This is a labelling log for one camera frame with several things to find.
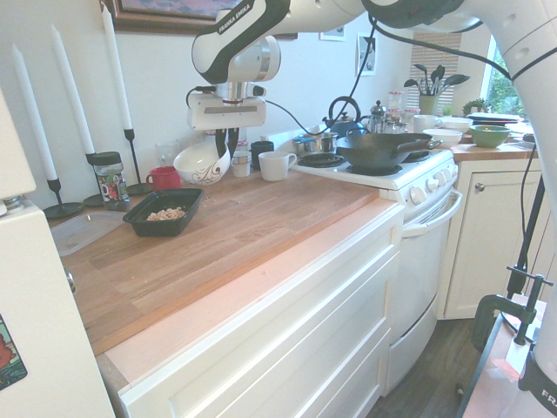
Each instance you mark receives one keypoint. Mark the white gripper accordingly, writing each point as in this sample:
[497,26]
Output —
[226,113]

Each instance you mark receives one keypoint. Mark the white bowl with swirl pattern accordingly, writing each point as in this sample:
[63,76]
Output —
[198,170]

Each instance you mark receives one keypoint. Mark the toasted cereal pieces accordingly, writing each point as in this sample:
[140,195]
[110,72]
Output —
[165,214]

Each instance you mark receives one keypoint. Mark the tall jar red checkered lid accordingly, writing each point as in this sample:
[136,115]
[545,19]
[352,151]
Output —
[243,135]

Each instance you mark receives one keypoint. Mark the short jar red checkered lid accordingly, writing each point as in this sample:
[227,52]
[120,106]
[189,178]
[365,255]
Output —
[243,146]

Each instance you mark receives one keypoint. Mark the small white patterned mug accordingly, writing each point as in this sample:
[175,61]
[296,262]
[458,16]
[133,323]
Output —
[241,164]

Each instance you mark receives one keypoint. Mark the black mug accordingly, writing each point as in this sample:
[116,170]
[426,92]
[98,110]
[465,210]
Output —
[261,148]

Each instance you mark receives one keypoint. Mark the clear drinking glass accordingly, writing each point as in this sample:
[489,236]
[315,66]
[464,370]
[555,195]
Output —
[165,154]
[185,143]

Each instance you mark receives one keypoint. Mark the large white cup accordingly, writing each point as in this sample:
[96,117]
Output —
[274,167]

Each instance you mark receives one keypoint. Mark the red mug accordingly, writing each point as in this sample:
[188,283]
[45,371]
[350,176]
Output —
[165,178]

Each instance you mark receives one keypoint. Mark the black plastic food container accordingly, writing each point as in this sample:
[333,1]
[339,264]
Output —
[191,204]

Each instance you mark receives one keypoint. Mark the blue kettle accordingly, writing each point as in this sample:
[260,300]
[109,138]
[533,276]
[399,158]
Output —
[344,124]

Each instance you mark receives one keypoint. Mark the spice jar with black lid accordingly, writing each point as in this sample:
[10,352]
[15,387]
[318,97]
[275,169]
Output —
[111,180]

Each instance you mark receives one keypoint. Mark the white taper candle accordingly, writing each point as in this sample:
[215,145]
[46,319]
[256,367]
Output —
[35,117]
[116,69]
[71,91]

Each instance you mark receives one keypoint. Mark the dark framed painting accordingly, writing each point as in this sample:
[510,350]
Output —
[165,22]

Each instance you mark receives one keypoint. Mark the black wok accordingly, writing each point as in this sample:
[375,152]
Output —
[374,150]

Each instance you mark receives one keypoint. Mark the glass french press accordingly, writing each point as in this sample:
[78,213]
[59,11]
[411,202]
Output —
[377,117]

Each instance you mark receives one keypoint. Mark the clear plastic lid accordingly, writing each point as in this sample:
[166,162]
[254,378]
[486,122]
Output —
[82,231]

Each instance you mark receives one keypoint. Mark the small jar with red lid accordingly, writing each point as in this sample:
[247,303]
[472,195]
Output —
[395,99]

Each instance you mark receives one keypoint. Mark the black kitchen spatula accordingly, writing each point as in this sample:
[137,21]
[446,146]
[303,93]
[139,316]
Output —
[411,82]

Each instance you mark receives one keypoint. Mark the white drawer cabinet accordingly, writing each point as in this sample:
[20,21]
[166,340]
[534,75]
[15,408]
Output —
[270,331]

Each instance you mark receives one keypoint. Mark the plain white mug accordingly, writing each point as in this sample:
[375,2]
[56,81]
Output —
[424,124]

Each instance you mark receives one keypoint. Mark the green utensil holder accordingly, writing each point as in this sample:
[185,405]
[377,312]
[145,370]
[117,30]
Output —
[428,105]

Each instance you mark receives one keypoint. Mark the white shallow bowl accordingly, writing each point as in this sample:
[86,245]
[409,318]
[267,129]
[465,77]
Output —
[441,137]

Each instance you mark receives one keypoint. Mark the white stove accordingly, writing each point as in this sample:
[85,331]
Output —
[422,244]

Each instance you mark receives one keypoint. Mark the black kitchen spoon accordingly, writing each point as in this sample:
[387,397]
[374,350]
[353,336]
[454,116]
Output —
[457,79]

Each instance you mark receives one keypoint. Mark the white refrigerator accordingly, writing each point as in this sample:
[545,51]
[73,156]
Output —
[39,305]

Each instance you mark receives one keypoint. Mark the small green plant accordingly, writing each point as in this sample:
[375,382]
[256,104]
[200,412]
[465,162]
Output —
[475,105]

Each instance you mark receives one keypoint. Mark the green bowl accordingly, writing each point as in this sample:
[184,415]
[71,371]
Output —
[491,137]

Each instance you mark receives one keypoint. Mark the white door cabinet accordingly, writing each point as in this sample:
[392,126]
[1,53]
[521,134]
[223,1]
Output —
[483,244]

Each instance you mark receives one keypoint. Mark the colourful fridge sticker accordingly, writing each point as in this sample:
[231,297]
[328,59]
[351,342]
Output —
[11,352]

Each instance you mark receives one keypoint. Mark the dark green C-clamp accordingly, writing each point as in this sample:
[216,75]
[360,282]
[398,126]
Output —
[483,318]

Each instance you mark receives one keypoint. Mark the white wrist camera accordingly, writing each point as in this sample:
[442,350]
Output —
[257,90]

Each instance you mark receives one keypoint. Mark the small framed wall picture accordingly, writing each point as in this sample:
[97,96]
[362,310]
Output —
[333,34]

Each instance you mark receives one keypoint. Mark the tall framed wall picture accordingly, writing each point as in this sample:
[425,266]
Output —
[363,61]

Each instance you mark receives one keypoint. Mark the black camera stand pole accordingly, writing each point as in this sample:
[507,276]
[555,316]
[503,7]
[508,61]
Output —
[524,252]

